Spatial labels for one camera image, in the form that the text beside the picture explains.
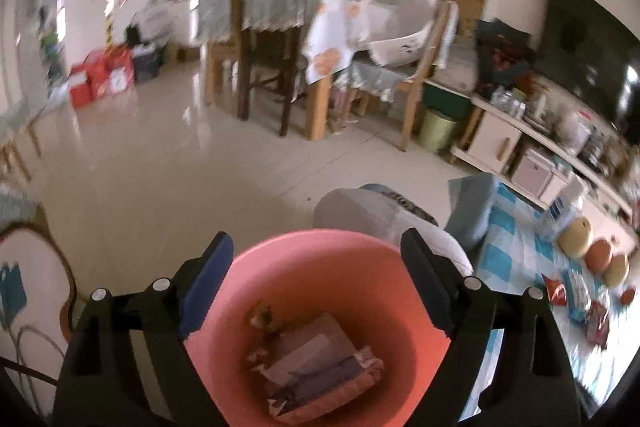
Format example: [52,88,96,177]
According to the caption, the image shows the small red wrapper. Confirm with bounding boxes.
[542,275,567,307]

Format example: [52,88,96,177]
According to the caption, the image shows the red milk tea packet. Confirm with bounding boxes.
[586,301,610,350]

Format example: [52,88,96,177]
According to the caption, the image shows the white plastic bottle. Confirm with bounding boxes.
[563,270,591,324]

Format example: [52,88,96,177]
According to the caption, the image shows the pink plastic trash bucket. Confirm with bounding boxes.
[186,229,449,426]

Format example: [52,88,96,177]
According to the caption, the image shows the trash papers in bucket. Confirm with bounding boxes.
[245,306,385,426]

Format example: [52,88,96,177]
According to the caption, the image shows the blue white checkered tablecloth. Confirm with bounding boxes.
[469,182,639,411]

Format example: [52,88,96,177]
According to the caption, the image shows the orange tangerine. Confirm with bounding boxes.
[620,286,636,307]

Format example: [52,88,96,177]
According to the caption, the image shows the left yellow pear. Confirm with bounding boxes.
[556,217,593,259]

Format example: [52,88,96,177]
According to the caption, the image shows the yellow pear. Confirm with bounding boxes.
[556,217,593,259]
[602,255,629,288]

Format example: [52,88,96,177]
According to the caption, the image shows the red apple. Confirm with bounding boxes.
[585,237,612,274]

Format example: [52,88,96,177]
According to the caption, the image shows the right yellow pear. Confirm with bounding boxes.
[602,255,629,288]

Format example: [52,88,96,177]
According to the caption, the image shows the standing white blue bottle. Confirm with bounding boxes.
[536,176,588,242]

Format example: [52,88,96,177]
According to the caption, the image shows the blue cushion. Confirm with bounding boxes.
[445,172,499,253]

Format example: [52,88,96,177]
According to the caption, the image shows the pink storage box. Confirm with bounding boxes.
[511,147,554,196]

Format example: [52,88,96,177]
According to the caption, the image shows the white TV cabinet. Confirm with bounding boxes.
[449,93,632,233]

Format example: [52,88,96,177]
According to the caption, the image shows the grey round stool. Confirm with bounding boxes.
[312,183,475,278]

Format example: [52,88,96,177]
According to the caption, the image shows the green waste bin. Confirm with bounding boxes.
[418,108,458,153]

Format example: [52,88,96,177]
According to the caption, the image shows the dark flower bouquet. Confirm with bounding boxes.
[474,18,535,87]

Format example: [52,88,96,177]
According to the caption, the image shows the red gift boxes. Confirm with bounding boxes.
[68,46,134,109]

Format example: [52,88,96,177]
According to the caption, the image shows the light wooden chair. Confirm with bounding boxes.
[335,1,459,152]

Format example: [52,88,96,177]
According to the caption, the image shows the black television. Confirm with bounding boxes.
[534,0,639,133]

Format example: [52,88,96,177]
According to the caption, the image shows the mesh food cover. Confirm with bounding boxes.
[360,0,439,67]

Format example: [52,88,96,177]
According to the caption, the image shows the dining table with cloth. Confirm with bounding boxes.
[302,0,367,141]

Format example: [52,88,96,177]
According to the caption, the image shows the dark wooden chair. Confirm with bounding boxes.
[239,0,307,136]

